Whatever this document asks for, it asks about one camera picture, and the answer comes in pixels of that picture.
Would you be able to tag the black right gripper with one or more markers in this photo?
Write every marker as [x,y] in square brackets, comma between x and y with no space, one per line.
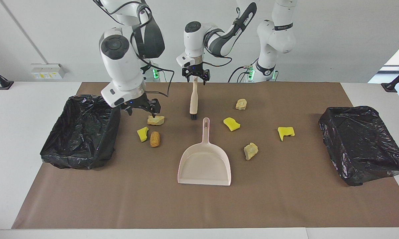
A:
[136,104]

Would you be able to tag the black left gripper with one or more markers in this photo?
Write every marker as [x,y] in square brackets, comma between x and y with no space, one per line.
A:
[195,70]

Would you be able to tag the beige stone chunk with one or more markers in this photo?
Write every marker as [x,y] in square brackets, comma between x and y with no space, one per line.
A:
[241,104]
[250,151]
[157,121]

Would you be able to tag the beige hand brush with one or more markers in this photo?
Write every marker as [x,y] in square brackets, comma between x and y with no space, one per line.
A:
[194,99]

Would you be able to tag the yellow sponge piece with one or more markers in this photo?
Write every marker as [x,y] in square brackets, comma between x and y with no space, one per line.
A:
[142,134]
[231,124]
[285,132]

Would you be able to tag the brown croquette shaped chunk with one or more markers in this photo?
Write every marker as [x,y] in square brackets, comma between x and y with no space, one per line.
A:
[155,139]

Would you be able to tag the pale pink plastic dustpan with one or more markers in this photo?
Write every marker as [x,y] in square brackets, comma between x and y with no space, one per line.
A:
[204,166]

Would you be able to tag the black bag lined bin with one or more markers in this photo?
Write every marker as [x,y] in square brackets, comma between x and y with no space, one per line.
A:
[362,142]
[83,139]

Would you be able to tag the brown table mat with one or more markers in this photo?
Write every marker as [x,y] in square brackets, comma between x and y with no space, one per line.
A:
[199,205]

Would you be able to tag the black clamp stand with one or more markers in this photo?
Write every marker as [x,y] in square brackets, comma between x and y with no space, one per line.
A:
[2,83]
[390,87]

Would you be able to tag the white wall socket box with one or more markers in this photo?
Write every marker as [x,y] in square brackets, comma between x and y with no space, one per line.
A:
[48,71]

